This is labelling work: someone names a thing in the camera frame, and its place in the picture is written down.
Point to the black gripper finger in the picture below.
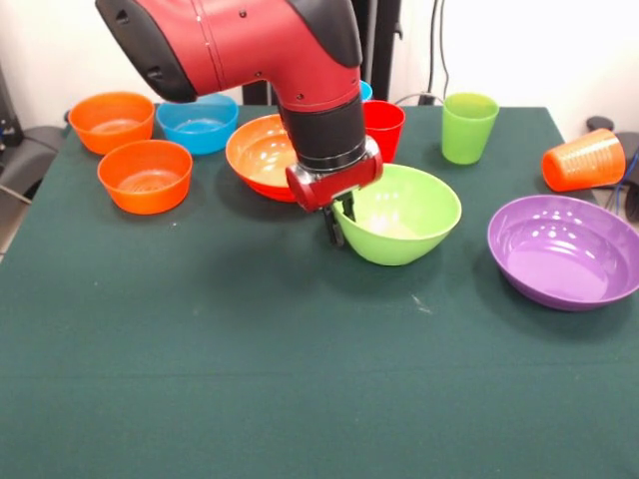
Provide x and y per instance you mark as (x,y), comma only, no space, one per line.
(333,227)
(349,209)

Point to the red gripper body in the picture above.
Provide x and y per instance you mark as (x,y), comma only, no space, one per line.
(334,187)

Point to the green bowl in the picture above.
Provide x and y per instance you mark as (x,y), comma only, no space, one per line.
(399,239)

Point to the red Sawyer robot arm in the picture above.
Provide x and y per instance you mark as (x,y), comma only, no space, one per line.
(224,45)

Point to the red cup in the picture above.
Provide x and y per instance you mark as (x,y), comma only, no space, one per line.
(387,130)

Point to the wide orange bowl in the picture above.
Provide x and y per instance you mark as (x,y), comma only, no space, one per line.
(254,154)

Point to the blue cup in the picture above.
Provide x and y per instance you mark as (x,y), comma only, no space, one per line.
(367,92)

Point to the green cup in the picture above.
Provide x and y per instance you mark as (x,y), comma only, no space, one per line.
(469,130)

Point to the blue bowl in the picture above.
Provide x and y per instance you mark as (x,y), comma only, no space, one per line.
(197,135)

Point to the dark green tablecloth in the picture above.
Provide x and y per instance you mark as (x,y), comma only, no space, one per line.
(299,374)

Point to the small orange bowl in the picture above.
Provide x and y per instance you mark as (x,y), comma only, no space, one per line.
(145,194)
(112,120)

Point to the purple bowl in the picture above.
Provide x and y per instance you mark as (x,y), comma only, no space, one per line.
(559,259)

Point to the orange cup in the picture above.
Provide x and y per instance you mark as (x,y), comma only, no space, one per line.
(584,162)

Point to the grey chair base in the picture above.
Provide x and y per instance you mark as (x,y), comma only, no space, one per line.
(30,154)

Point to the dark equipment rack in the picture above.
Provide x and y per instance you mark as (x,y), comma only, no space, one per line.
(4,115)

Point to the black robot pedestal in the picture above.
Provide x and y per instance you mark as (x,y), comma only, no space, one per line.
(384,50)

